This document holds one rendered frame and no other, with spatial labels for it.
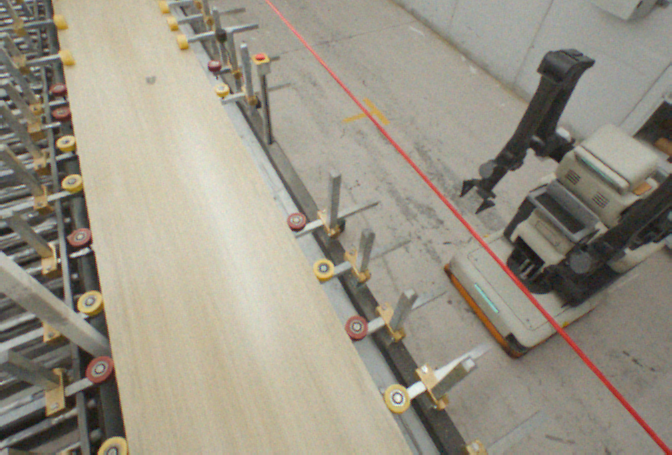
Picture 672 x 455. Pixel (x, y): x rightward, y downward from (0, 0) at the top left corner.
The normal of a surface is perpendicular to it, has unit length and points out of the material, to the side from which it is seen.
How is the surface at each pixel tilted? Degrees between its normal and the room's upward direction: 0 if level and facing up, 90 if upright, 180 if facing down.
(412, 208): 0
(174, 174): 0
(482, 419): 0
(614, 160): 42
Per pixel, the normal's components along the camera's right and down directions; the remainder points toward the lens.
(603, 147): -0.57, -0.23
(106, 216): 0.04, -0.62
